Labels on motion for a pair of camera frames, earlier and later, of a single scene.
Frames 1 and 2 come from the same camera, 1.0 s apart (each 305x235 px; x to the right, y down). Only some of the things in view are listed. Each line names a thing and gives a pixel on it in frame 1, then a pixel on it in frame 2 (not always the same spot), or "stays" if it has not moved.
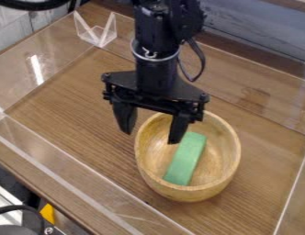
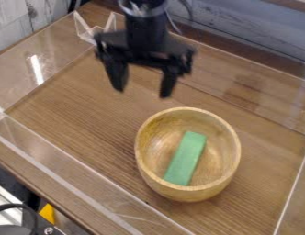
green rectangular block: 183,164 stays
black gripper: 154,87 → 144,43
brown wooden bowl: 216,164 stays
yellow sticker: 48,213 stays
